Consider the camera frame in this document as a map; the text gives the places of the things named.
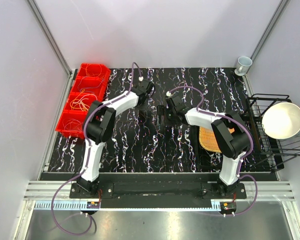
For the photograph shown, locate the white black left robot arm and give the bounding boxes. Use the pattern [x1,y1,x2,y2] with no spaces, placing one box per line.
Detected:
[76,80,155,198]

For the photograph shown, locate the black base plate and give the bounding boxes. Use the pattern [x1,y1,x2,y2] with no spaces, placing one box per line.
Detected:
[69,172,247,200]

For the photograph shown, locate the brown cable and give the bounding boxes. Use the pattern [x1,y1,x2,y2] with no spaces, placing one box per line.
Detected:
[117,109,151,126]

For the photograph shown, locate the woven bamboo tray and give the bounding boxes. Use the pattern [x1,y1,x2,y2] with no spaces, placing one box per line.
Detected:
[198,127,221,153]

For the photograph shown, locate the orange cable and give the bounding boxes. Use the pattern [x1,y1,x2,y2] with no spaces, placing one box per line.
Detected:
[82,64,108,78]

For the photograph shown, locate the white mug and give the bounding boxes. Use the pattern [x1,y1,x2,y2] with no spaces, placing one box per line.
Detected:
[234,56,253,76]

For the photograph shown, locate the white bowl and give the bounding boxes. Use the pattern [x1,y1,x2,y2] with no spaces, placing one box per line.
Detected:
[261,102,300,140]

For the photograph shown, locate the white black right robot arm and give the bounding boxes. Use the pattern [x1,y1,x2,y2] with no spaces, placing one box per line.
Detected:
[156,95,254,199]

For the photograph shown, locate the red storage bin row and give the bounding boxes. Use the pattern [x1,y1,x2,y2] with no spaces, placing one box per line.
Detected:
[55,63,111,139]

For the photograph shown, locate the purple left arm hose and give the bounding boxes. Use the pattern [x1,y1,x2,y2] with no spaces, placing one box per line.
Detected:
[50,61,143,236]

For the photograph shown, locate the pink cable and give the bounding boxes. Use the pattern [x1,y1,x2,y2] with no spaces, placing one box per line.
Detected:
[61,117,85,133]

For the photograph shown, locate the black wire dish rack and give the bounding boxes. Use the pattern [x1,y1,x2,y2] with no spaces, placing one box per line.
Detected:
[241,94,300,164]

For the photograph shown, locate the yellow cable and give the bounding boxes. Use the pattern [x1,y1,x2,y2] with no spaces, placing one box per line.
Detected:
[69,91,98,112]

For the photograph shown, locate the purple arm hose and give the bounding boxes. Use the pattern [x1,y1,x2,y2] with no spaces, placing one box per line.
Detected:
[50,61,143,236]
[168,86,258,217]

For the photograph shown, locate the purple right arm hose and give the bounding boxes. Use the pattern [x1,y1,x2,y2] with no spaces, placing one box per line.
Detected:
[168,86,258,217]

